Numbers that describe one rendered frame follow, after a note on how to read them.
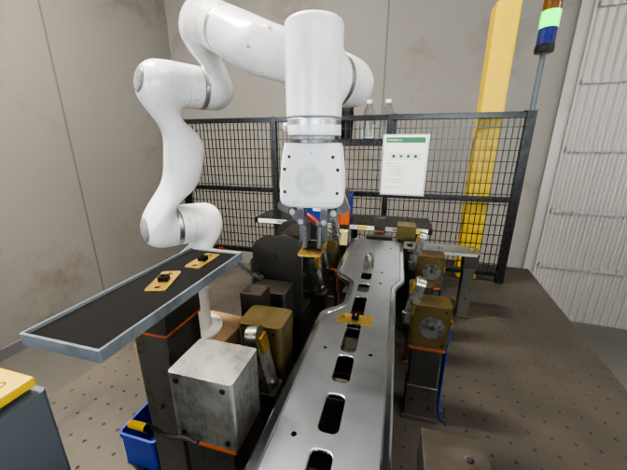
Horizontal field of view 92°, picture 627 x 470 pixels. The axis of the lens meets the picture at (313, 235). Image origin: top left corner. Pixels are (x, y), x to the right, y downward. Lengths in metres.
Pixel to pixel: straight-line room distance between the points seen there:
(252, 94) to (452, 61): 1.77
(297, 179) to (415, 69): 2.47
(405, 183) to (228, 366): 1.38
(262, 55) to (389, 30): 2.43
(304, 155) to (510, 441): 0.86
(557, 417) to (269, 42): 1.14
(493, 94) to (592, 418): 1.29
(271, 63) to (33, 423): 0.59
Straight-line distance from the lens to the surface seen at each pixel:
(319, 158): 0.46
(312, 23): 0.47
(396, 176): 1.66
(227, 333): 1.09
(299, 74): 0.46
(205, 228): 0.97
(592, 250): 3.15
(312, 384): 0.60
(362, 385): 0.60
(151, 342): 0.65
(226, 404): 0.47
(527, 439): 1.06
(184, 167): 0.88
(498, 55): 1.78
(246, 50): 0.58
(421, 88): 2.85
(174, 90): 0.82
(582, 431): 1.16
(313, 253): 0.49
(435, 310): 0.78
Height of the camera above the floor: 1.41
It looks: 17 degrees down
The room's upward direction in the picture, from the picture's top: straight up
